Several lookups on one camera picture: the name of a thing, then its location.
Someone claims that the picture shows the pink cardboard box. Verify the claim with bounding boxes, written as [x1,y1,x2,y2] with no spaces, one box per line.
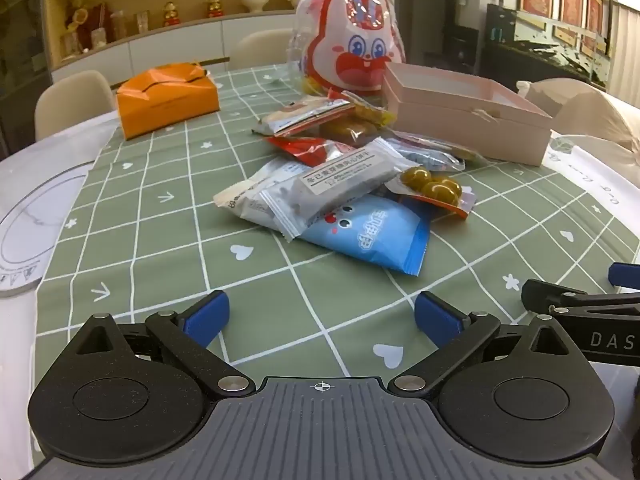
[382,62,553,167]

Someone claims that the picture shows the beige pastry snack packet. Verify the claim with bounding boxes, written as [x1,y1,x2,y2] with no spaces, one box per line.
[251,96,353,137]

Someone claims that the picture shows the yellow red boxed figurine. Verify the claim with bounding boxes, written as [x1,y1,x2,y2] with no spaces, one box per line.
[64,0,112,56]

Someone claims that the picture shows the dark glass cabinet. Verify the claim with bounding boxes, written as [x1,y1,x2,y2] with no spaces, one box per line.
[0,0,52,157]

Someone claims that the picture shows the glass fish tank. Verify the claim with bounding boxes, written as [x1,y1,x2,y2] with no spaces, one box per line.
[480,4,613,92]

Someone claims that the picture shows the blue snack packet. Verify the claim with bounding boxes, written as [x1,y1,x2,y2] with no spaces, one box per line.
[295,195,431,277]

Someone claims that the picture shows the clear display case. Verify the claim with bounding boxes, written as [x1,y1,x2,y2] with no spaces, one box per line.
[110,9,152,39]

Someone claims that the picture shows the wooden shelf cabinet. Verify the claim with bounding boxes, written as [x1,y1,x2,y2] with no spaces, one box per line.
[40,0,391,86]

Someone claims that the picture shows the red snack packet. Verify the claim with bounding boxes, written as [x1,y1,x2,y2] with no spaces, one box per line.
[266,136,358,168]

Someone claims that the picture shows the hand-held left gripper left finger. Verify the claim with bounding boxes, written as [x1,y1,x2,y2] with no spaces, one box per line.
[75,290,253,397]

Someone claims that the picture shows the grey snack packet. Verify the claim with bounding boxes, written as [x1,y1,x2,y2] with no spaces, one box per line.
[260,137,426,243]

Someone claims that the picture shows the yellow candy packet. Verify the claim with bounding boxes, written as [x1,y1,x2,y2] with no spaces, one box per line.
[330,89,396,128]

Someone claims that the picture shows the green checked tablecloth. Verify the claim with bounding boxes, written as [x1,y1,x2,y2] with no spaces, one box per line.
[37,62,640,376]

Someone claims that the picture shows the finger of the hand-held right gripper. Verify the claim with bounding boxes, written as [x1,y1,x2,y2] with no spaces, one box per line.
[521,280,640,320]
[608,262,640,292]

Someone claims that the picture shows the white snack packet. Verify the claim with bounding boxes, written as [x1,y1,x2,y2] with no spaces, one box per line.
[213,156,311,226]

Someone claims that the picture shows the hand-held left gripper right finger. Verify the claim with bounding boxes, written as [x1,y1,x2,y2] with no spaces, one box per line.
[390,291,568,396]

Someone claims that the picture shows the round glass turntable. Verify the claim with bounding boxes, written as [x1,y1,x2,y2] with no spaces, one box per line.
[0,162,96,301]

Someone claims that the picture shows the beige chair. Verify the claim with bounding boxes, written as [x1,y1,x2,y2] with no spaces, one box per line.
[552,92,640,153]
[231,29,306,71]
[515,79,601,113]
[34,70,118,141]

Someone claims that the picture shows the rabbit print candy bag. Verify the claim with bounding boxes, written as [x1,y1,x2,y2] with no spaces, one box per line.
[287,0,406,96]

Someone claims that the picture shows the clear patterned snack packet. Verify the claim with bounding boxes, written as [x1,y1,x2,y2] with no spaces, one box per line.
[387,130,488,171]

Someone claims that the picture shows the green olive snack packet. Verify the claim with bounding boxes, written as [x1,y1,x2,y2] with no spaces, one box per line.
[385,165,476,218]

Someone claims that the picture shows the clear brown cake packet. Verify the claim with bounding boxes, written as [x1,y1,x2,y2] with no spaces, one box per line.
[320,117,383,147]

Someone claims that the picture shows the orange paper box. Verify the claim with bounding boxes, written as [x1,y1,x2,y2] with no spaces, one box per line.
[116,62,221,141]

